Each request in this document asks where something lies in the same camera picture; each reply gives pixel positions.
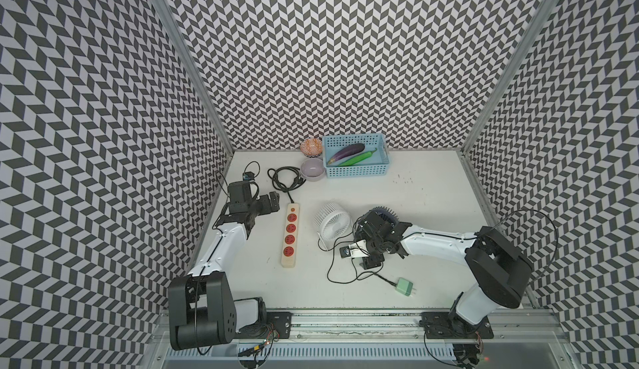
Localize green plug white fan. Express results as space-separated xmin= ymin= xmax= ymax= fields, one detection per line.
xmin=394 ymin=277 xmax=414 ymax=297

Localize dark blue desk fan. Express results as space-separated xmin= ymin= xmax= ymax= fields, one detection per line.
xmin=371 ymin=206 xmax=399 ymax=227

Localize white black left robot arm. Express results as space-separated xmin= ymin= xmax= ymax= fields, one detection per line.
xmin=168 ymin=181 xmax=280 ymax=351

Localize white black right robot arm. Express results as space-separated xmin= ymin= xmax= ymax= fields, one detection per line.
xmin=340 ymin=207 xmax=533 ymax=337

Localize beige power strip red sockets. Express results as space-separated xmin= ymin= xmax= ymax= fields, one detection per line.
xmin=281 ymin=203 xmax=301 ymax=268

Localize white desk fan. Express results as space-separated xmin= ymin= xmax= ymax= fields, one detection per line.
xmin=314 ymin=202 xmax=353 ymax=250

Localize lilac plastic bowl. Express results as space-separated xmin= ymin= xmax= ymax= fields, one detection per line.
xmin=300 ymin=158 xmax=326 ymax=182

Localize orange blue patterned bowl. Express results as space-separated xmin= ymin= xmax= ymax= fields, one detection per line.
xmin=300 ymin=138 xmax=324 ymax=158

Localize green toy cucumber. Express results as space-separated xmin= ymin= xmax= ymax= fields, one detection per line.
xmin=339 ymin=150 xmax=376 ymax=167

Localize light blue perforated basket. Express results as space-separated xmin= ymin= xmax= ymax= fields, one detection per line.
xmin=322 ymin=134 xmax=390 ymax=179

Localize purple toy eggplant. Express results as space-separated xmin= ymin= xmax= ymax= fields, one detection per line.
xmin=327 ymin=144 xmax=365 ymax=165

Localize black power strip cable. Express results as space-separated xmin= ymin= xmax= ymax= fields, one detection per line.
xmin=266 ymin=165 xmax=306 ymax=204

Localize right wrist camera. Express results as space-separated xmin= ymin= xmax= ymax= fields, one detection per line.
xmin=339 ymin=244 xmax=368 ymax=259

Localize black white fan cable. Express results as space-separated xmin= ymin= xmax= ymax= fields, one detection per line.
xmin=316 ymin=233 xmax=399 ymax=286

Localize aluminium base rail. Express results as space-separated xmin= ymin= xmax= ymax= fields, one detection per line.
xmin=141 ymin=308 xmax=570 ymax=369

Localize aluminium corner post left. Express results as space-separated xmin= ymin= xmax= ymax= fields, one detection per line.
xmin=149 ymin=0 xmax=235 ymax=154

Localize aluminium corner post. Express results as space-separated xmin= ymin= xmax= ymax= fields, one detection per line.
xmin=461 ymin=0 xmax=559 ymax=157
xmin=149 ymin=0 xmax=235 ymax=154

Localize aluminium corner post right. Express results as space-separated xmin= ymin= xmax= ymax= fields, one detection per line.
xmin=461 ymin=0 xmax=559 ymax=157

